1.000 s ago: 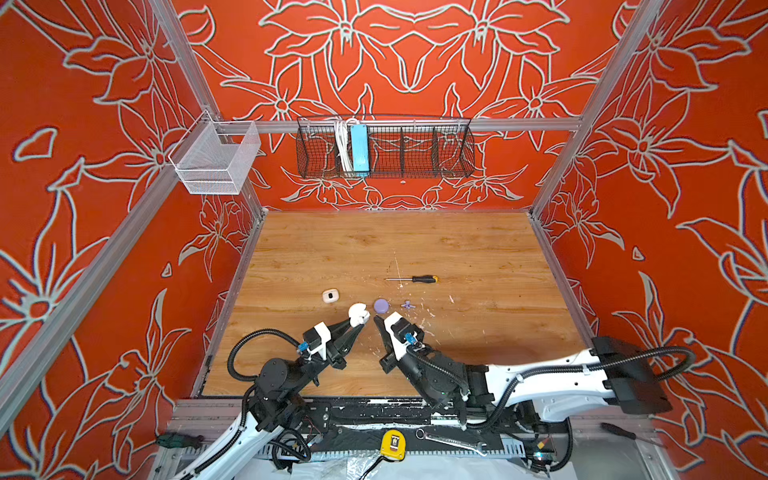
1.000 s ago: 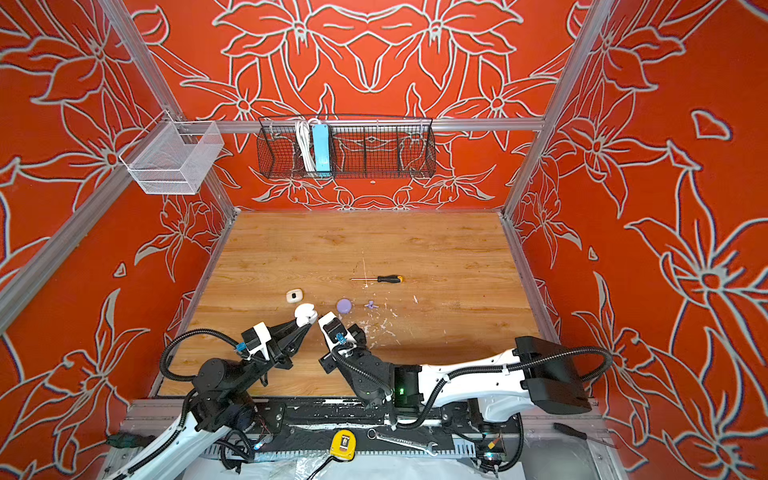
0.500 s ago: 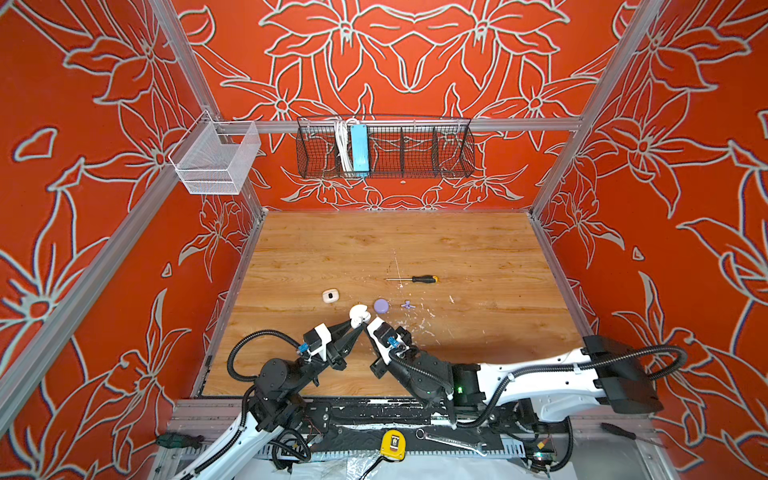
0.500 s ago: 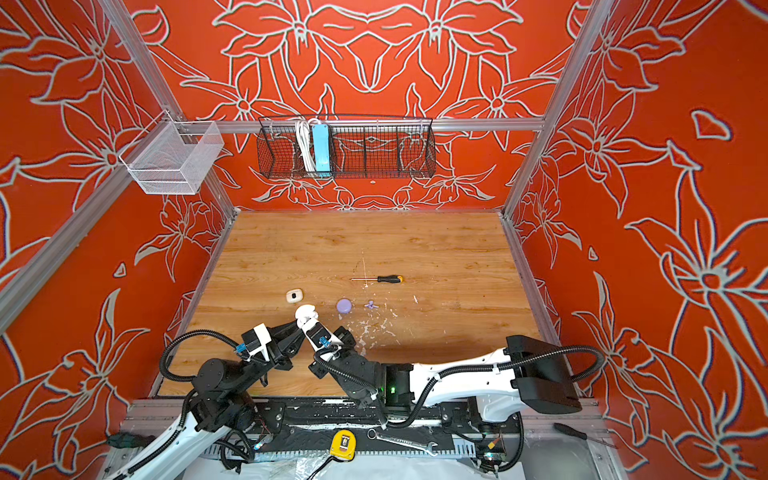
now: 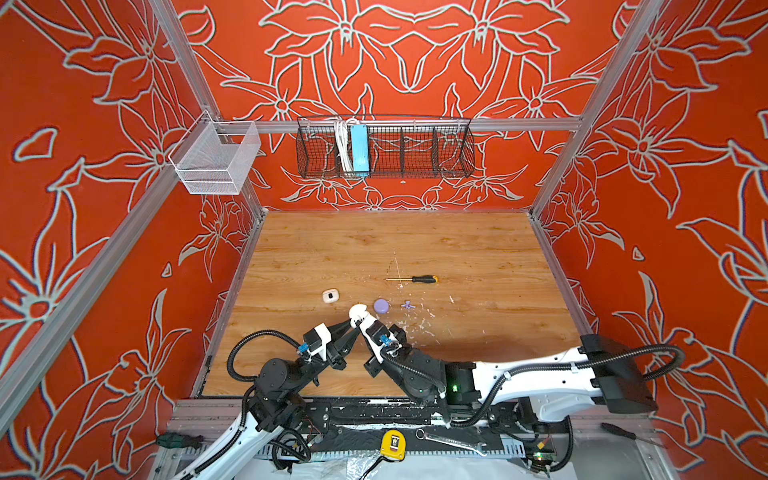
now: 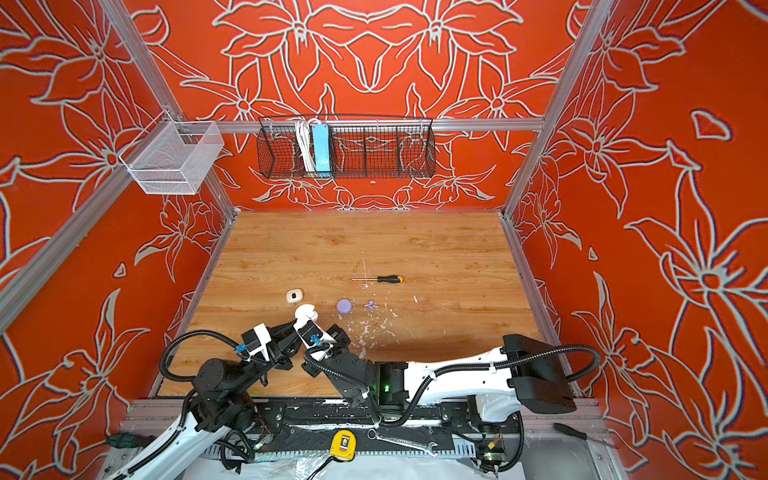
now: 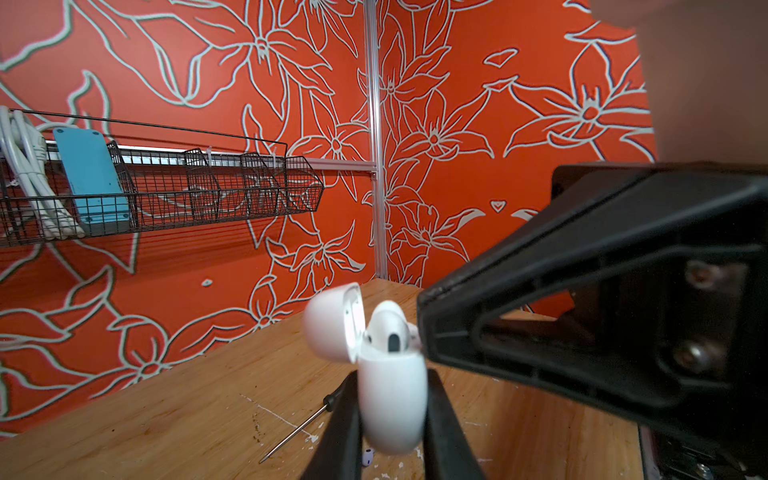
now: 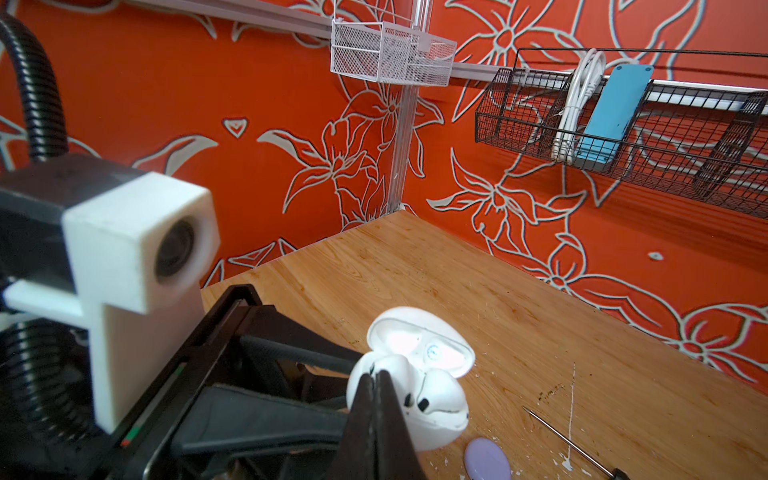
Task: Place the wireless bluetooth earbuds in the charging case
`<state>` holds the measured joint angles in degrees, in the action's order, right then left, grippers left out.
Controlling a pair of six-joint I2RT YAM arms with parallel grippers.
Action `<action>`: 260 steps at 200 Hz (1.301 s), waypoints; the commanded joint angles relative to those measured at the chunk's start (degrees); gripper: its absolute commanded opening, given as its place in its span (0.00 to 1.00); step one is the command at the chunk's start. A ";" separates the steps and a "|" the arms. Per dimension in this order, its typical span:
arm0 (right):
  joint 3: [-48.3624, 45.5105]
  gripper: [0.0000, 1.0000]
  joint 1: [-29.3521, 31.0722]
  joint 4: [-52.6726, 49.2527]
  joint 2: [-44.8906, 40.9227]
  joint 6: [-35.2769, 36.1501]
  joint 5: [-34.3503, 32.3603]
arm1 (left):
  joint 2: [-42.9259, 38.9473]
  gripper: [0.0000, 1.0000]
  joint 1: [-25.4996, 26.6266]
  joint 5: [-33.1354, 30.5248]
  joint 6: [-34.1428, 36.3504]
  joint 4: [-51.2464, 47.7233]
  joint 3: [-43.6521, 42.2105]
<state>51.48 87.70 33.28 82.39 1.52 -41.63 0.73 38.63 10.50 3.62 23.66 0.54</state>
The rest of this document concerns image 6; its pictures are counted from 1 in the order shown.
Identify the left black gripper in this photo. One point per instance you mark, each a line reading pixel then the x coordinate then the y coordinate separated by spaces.
pixel 279 350

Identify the yellow black handled screwdriver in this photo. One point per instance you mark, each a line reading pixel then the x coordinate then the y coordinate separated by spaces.
pixel 390 279

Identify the light blue box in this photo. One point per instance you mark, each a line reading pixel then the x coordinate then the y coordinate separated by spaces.
pixel 321 143

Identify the silver wrench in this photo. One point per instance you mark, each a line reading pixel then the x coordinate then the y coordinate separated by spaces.
pixel 428 448

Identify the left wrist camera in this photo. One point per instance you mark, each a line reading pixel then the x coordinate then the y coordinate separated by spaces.
pixel 255 344

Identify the black wire wall basket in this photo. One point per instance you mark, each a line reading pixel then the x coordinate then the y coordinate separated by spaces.
pixel 362 147

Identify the yellow tape measure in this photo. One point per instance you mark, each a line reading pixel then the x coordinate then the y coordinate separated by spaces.
pixel 343 446

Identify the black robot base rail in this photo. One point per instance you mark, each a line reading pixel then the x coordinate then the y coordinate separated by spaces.
pixel 295 427

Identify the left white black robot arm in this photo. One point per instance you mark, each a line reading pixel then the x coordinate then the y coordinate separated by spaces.
pixel 219 402

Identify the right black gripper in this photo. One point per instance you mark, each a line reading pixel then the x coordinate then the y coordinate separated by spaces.
pixel 310 366

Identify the purple round puck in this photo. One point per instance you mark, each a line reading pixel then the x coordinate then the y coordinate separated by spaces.
pixel 344 306

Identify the clear mesh wall basket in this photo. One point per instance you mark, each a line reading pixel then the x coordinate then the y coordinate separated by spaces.
pixel 169 157

